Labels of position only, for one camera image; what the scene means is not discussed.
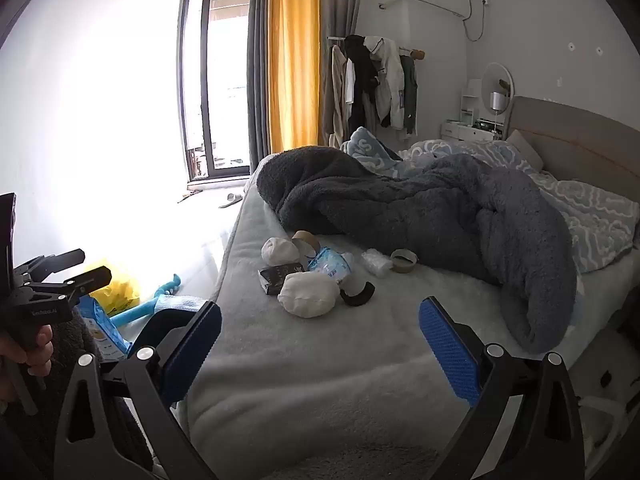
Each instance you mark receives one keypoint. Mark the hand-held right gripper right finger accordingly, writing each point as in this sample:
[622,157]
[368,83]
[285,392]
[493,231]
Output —
[450,350]

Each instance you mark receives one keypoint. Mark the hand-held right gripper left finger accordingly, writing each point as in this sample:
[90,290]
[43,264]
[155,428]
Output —
[192,347]

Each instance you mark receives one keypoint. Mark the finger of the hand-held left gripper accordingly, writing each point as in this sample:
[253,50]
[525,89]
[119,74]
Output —
[55,261]
[80,282]

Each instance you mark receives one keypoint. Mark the dark box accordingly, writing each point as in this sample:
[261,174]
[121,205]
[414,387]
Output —
[275,277]

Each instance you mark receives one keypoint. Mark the bubble wrap wad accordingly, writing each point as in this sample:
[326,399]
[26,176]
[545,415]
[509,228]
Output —
[376,261]

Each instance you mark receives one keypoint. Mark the small white sock ball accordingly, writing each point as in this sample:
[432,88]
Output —
[280,250]

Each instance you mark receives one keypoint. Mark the blue and white packet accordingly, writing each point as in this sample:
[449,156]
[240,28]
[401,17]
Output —
[327,265]

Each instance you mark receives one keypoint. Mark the person's left hand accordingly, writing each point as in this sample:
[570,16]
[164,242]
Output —
[40,351]

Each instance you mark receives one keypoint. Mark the yellow plastic bag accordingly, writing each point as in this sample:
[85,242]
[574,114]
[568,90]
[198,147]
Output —
[120,295]

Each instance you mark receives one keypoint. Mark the bubble wrap sheet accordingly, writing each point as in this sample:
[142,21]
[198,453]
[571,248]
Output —
[182,305]

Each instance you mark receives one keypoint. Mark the blue flat packet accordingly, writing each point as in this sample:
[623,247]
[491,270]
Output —
[100,325]

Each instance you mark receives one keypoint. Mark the teal plush toy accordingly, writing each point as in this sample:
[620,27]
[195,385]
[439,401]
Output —
[165,292]

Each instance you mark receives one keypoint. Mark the grey tape roll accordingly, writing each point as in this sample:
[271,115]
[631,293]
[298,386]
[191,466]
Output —
[400,269]

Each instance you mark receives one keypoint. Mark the black curved band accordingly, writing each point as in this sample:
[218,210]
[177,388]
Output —
[367,296]

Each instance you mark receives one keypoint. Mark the bed with grey sheet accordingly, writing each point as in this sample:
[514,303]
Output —
[325,385]

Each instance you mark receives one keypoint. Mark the small debris by window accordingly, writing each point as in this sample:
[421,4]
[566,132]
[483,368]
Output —
[189,196]

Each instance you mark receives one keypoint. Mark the grey slipper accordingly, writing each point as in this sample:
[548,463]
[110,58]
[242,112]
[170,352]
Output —
[231,200]

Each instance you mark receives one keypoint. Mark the dark grey fleece blanket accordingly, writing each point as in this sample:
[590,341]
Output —
[400,205]

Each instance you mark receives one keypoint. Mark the brown cardboard roll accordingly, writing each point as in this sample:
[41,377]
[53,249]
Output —
[300,235]

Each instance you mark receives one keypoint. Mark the white plastic furniture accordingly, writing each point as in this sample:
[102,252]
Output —
[600,405]

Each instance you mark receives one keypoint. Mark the patterned grey pillow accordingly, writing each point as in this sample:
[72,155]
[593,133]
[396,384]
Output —
[590,215]

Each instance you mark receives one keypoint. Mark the light blue fleece blanket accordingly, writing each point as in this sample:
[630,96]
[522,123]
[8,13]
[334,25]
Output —
[370,152]

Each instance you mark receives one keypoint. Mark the beige pillow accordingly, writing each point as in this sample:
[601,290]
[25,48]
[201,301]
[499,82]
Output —
[525,147]

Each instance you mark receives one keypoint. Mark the white dresser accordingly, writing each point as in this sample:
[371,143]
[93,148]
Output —
[460,132]

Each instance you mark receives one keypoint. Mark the dark-framed window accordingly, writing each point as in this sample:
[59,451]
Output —
[225,85]

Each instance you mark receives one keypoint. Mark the white shelf organizer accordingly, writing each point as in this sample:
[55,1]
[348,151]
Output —
[471,105]

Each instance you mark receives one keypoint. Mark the beige padded headboard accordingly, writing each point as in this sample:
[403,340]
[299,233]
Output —
[575,135]

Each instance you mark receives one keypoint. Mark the white cylindrical lamp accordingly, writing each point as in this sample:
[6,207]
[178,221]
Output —
[496,101]

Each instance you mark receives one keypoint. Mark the dark green garment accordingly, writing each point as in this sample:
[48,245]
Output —
[410,95]

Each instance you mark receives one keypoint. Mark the white jacket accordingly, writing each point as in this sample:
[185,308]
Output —
[392,85]

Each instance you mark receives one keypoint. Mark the round mirror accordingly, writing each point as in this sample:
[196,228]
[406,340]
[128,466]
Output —
[492,77]

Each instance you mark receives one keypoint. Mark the beige coat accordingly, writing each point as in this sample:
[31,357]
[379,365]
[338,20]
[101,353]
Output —
[335,95]

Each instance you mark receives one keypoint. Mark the grey curtain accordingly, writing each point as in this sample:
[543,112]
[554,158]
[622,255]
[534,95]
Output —
[257,60]

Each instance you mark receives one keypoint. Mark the white shirt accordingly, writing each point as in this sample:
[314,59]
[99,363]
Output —
[351,80]

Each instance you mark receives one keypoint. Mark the black garment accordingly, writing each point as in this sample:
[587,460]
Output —
[362,65]

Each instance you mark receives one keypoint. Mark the clothes rack bar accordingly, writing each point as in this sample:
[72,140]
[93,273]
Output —
[412,51]

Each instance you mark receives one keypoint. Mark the yellow curtain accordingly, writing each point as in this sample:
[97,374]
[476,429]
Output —
[295,60]

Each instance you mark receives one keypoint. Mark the clothes on hanging rack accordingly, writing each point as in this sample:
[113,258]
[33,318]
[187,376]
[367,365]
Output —
[340,0]

